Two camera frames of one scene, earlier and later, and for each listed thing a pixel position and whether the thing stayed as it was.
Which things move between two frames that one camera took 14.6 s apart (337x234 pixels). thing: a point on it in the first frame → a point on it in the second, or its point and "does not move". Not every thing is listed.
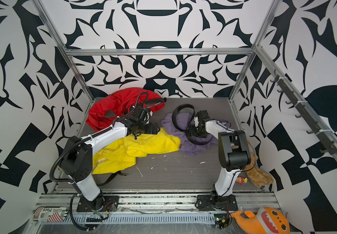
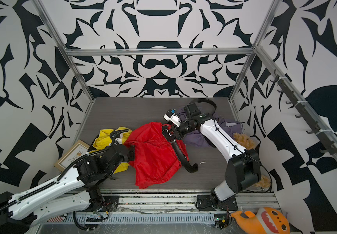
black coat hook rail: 323,138 does not move
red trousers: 119,103 → 155,156
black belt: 154,101 → 192,168
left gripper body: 147,129 → 130,157
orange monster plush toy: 266,220 does not move
